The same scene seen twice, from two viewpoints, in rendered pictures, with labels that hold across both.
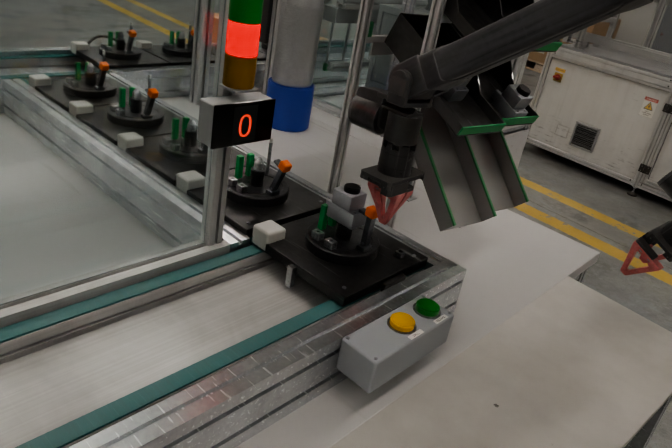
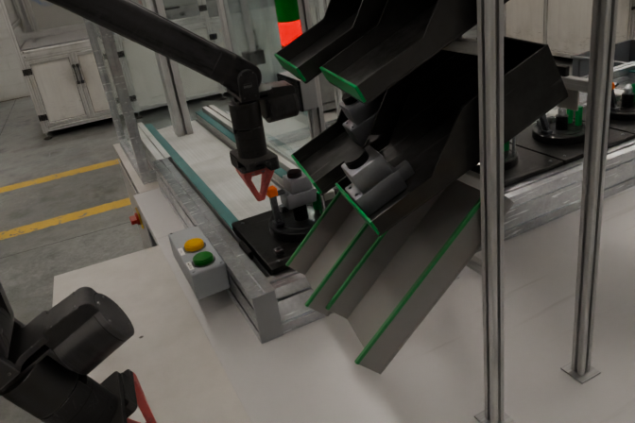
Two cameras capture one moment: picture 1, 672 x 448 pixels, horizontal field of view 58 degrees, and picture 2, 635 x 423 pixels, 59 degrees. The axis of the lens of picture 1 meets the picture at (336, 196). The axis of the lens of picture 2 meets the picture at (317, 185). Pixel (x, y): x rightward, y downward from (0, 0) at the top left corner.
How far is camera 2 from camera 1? 1.79 m
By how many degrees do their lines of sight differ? 103
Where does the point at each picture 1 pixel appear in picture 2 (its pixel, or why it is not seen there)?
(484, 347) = (202, 351)
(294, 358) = (190, 209)
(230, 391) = (180, 194)
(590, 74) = not seen: outside the picture
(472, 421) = (138, 318)
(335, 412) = not seen: hidden behind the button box
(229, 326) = (251, 208)
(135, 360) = (236, 187)
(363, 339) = (190, 230)
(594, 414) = not seen: hidden behind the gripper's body
